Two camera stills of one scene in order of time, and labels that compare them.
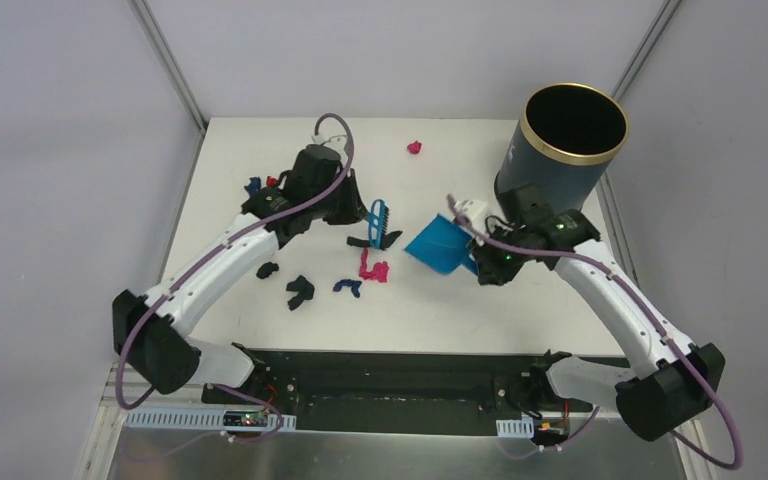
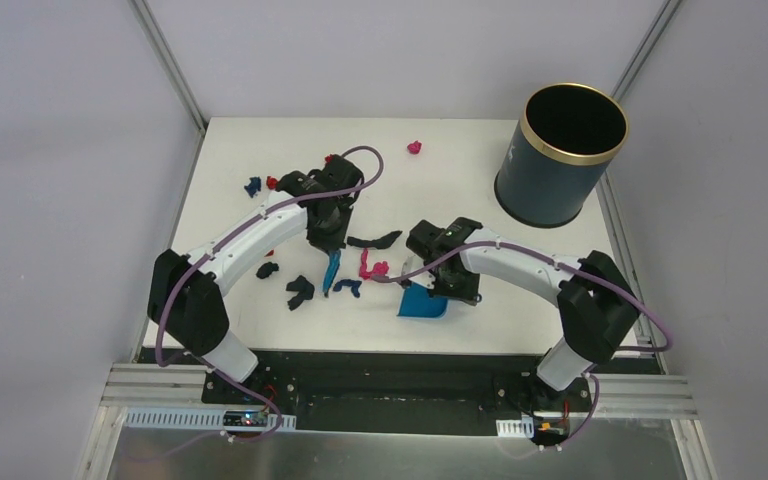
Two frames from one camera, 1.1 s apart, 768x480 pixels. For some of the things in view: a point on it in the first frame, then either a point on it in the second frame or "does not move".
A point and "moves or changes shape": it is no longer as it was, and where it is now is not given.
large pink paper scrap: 379,272 does not move
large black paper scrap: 305,291 does not move
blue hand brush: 377,223 → 334,262
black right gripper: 490,270 → 469,293
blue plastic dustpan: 443,245 moves or changes shape
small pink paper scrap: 414,148 does not move
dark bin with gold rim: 568,137 does not move
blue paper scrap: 354,285 does not move
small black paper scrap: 266,269 does not move
